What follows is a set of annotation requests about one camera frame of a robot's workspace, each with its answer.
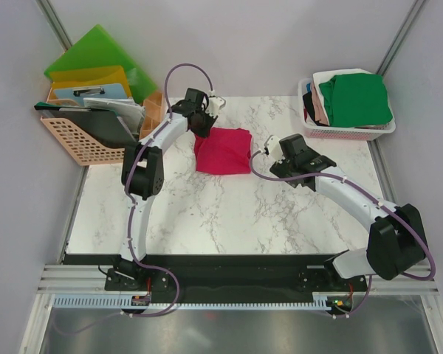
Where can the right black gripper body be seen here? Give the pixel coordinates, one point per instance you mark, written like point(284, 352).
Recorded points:
point(283, 169)

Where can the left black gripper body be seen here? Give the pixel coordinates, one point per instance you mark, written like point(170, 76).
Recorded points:
point(204, 124)

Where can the pink red t shirt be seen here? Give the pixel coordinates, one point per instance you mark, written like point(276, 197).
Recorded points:
point(225, 152)

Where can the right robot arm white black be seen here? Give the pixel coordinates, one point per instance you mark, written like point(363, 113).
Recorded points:
point(396, 237)

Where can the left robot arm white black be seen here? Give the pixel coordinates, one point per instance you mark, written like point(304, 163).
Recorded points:
point(143, 178)

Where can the white plastic laundry basket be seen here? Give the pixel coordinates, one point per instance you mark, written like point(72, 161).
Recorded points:
point(309, 129)

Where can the beige t shirt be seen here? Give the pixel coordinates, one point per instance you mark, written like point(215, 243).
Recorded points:
point(320, 117)

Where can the white paper documents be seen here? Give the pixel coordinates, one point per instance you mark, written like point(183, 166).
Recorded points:
point(131, 113)

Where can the black t shirt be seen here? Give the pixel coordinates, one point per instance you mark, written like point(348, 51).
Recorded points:
point(309, 107)

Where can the green t shirt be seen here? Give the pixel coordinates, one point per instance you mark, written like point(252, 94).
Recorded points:
point(356, 100)

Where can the white t shirt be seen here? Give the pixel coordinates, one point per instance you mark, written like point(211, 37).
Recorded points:
point(317, 86)

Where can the blue clipboard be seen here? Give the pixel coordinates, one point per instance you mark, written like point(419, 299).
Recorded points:
point(109, 91)

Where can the yellow plastic folder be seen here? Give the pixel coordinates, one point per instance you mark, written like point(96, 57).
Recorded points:
point(90, 77)

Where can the black folder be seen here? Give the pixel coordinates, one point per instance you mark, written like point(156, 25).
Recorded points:
point(101, 124)

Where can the green plastic folder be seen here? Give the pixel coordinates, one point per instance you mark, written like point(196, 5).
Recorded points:
point(98, 49)

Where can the peach perforated file organizer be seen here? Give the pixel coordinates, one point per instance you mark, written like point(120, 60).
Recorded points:
point(84, 149)

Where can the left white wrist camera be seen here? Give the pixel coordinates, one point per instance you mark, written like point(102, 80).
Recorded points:
point(215, 105)

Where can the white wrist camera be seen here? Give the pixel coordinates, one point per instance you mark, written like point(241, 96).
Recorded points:
point(215, 105)
point(272, 148)

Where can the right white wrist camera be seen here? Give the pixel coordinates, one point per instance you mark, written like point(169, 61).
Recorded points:
point(272, 148)

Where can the left aluminium corner post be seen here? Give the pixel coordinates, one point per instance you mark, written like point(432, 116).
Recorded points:
point(56, 24)

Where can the aluminium corner post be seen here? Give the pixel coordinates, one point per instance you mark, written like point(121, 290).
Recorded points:
point(401, 35)
point(56, 24)

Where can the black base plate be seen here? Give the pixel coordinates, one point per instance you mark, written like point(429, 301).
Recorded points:
point(231, 279)

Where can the right aluminium corner post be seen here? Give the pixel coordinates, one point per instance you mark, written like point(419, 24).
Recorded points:
point(401, 35)

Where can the aluminium frame rail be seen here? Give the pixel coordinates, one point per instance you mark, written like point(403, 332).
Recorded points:
point(86, 279)

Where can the white slotted cable duct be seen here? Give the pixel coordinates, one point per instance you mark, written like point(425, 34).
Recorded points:
point(134, 302)

